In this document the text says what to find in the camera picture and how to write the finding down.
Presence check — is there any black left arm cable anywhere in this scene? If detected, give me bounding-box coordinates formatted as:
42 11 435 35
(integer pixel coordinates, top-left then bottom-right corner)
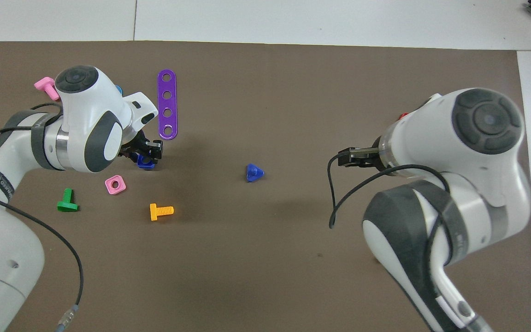
0 102 84 326

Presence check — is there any purple four-hole strip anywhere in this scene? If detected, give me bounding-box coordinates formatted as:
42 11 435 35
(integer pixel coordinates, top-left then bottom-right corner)
157 69 178 140

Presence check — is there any orange plastic bolt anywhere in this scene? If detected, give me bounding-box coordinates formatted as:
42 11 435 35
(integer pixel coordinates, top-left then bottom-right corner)
149 203 175 221

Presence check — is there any pink plastic bolt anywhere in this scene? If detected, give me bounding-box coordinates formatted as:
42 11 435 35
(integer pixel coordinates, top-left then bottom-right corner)
34 77 60 101

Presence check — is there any brown table mat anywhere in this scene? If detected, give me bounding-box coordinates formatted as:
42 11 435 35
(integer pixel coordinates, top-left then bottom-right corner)
0 41 531 332

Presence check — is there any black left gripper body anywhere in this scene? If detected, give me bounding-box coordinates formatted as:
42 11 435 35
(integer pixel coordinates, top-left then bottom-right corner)
117 130 152 160

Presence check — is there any pink square nut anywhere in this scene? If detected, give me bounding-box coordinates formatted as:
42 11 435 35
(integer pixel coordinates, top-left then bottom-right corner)
105 175 127 195

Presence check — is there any blue triangle-head bolt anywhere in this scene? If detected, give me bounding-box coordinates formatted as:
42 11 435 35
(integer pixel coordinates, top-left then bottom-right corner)
246 164 265 183

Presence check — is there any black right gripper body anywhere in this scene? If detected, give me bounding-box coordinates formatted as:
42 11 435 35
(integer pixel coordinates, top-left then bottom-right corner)
353 147 382 170

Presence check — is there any dark green plastic bolt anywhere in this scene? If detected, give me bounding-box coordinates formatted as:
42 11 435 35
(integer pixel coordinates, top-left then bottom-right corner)
57 188 80 213

